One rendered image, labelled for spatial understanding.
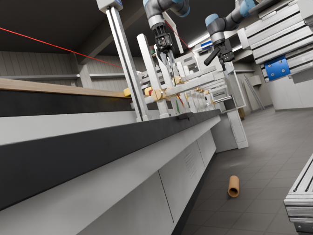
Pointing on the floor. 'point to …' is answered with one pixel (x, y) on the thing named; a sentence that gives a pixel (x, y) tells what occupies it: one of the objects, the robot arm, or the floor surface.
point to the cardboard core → (234, 186)
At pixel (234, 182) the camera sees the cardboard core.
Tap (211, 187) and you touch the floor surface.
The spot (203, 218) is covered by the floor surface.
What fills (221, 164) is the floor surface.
